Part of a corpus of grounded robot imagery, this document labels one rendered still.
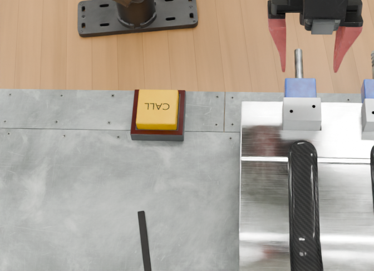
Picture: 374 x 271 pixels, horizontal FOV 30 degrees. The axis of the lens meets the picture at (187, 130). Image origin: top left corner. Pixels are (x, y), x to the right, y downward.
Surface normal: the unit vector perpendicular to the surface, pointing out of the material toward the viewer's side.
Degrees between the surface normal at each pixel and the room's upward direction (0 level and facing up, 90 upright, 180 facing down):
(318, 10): 61
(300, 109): 0
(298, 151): 4
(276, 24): 29
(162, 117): 0
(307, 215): 8
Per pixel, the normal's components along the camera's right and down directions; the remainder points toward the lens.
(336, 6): -0.07, 0.54
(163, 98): -0.06, -0.47
